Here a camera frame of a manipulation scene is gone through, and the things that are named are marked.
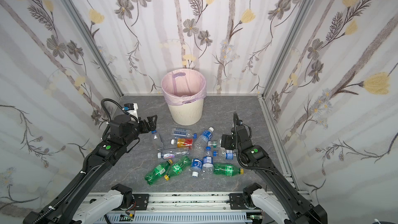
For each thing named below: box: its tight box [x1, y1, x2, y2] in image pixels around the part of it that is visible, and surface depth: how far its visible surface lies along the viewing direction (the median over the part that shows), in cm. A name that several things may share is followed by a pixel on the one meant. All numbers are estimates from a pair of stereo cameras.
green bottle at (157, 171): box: [144, 159, 174, 186], surface depth 80 cm
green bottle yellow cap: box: [213, 162, 245, 177], surface depth 82 cm
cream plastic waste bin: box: [160, 68, 207, 126], surface depth 97 cm
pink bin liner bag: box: [161, 68, 207, 106], surface depth 97 cm
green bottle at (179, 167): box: [163, 156, 192, 181], surface depth 82 cm
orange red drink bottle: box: [171, 137, 194, 150], surface depth 91 cm
